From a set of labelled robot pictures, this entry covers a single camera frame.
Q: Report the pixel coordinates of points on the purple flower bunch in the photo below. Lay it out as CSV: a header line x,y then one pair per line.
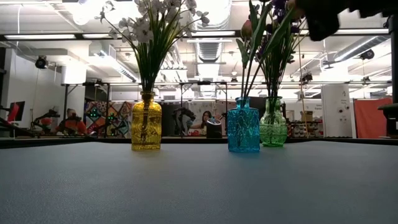
x,y
273,77

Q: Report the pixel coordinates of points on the black background robot arm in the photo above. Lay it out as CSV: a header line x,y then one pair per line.
x,y
51,112
183,113
14,130

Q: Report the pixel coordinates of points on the green glass vase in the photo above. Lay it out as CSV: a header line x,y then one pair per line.
x,y
273,127

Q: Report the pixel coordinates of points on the blue glass vase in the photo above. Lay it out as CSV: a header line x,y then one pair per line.
x,y
244,127

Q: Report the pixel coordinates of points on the yellow glass vase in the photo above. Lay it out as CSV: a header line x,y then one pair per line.
x,y
146,130

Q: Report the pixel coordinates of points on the black ceiling spotlight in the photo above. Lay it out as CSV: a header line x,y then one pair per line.
x,y
306,77
367,54
234,80
41,62

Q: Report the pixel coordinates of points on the cardboard box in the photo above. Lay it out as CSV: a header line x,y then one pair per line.
x,y
307,116

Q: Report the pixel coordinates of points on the orange partition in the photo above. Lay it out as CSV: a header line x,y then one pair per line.
x,y
370,115

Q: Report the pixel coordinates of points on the black overhead light beam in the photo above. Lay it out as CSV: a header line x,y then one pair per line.
x,y
217,32

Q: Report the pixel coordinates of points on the storage shelf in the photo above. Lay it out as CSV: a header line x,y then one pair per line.
x,y
306,129

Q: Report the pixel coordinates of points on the person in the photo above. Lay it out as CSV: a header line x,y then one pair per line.
x,y
205,116
73,126

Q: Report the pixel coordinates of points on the black cylinder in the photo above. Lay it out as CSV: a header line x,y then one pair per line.
x,y
214,129

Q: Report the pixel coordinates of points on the black partition panel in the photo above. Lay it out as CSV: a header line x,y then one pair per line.
x,y
166,121

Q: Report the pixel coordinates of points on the colourful patterned quilt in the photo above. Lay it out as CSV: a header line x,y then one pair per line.
x,y
124,107

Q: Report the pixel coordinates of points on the black frame post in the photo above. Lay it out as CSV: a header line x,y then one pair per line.
x,y
394,62

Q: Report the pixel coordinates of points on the silver ventilation duct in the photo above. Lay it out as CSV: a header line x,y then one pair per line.
x,y
214,51

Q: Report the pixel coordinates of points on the black equipment mount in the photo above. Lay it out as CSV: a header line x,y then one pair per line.
x,y
391,119

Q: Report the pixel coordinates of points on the black frame stand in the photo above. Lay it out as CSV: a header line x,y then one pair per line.
x,y
203,82
65,102

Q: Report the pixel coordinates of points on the black table frame rail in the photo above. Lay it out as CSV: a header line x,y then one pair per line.
x,y
62,142

